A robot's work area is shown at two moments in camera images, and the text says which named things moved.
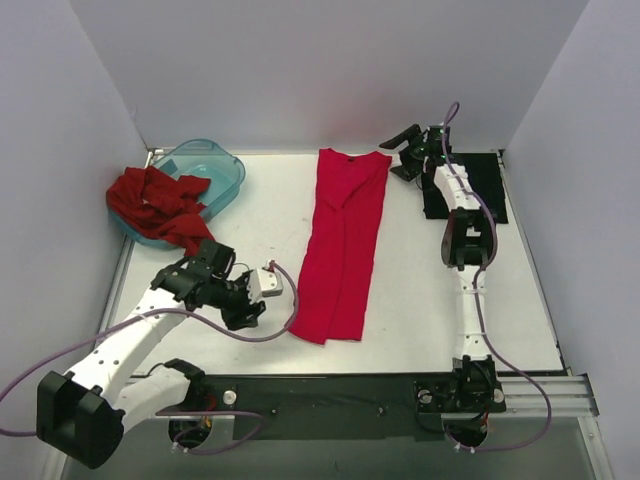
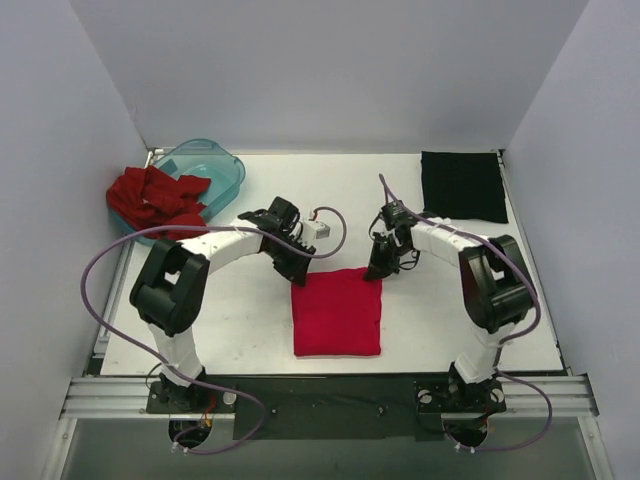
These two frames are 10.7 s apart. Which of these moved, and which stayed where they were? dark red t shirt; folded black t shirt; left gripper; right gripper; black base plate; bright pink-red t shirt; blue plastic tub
Moved: left gripper; right gripper; bright pink-red t shirt
Stayed: folded black t shirt; dark red t shirt; black base plate; blue plastic tub
